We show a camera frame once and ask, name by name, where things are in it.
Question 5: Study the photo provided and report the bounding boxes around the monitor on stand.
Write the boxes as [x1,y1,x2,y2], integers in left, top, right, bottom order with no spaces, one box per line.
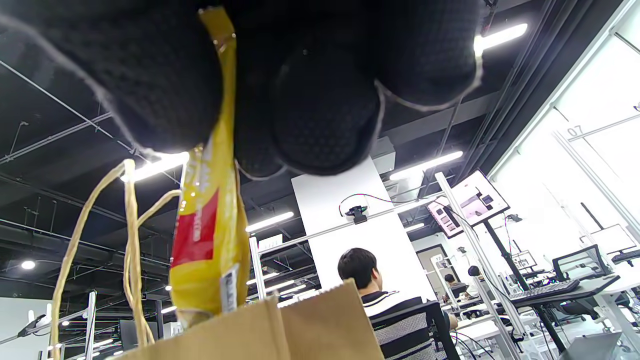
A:
[426,169,511,240]

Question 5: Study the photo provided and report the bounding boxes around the brown paper bag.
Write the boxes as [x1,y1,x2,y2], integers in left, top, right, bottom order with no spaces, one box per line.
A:
[50,159,386,360]

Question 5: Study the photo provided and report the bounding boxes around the person's right hand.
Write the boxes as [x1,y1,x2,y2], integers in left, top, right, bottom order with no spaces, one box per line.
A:
[0,0,484,179]

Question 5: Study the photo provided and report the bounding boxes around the yellow instant coffee powder package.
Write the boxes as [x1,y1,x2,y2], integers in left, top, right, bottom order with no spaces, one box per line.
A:
[169,6,251,327]

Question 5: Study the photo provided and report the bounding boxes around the aluminium frame rig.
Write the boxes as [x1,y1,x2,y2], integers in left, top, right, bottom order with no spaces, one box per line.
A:
[247,172,526,360]

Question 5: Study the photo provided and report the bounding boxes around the black keyboard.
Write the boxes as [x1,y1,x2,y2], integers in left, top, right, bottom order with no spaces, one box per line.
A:
[509,279,581,304]

